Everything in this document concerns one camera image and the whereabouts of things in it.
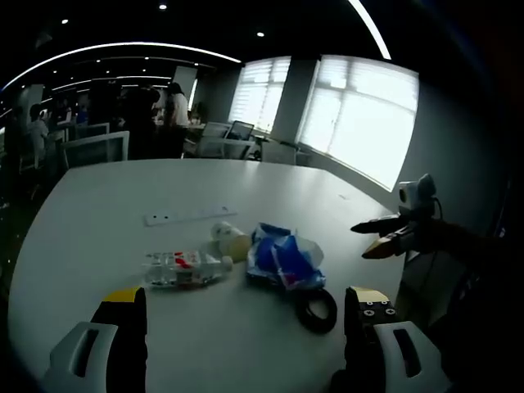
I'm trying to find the black tape roll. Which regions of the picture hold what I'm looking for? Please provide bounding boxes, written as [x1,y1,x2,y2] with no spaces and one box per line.
[295,287,339,334]

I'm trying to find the white table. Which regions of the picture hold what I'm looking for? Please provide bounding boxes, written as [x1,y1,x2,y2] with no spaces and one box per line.
[7,158,414,393]

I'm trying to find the white desk partition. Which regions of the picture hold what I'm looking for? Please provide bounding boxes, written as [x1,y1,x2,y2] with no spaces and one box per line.
[61,130,131,169]

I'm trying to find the window blinds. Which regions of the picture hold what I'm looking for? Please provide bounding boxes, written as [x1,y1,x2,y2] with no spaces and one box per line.
[228,54,421,192]

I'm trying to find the white power strip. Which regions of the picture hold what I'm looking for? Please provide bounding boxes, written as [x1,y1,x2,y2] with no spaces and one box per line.
[142,206,238,227]

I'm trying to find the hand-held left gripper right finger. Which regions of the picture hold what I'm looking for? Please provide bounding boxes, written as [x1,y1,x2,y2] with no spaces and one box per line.
[331,286,454,393]

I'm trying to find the clear plastic bottle red label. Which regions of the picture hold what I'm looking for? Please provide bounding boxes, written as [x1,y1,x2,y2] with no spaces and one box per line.
[142,249,234,290]

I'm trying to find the blue white plastic bag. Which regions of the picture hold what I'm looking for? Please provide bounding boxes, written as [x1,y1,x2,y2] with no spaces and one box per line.
[245,222,328,291]

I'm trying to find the small cream drink bottle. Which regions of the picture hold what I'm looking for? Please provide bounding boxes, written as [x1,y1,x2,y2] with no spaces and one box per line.
[210,221,252,262]

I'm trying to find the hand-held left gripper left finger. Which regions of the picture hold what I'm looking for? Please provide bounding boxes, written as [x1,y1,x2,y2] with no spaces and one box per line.
[42,286,148,393]

